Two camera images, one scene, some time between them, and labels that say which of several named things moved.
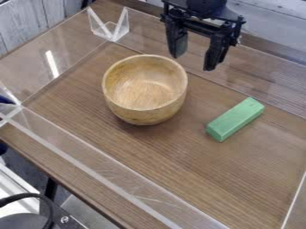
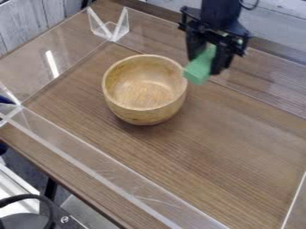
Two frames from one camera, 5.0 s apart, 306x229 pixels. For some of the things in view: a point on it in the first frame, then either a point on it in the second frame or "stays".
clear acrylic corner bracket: x=109 y=30 stays
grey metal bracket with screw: x=63 y=221 stays
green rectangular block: x=221 y=128 to x=198 y=70
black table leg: x=51 y=189 stays
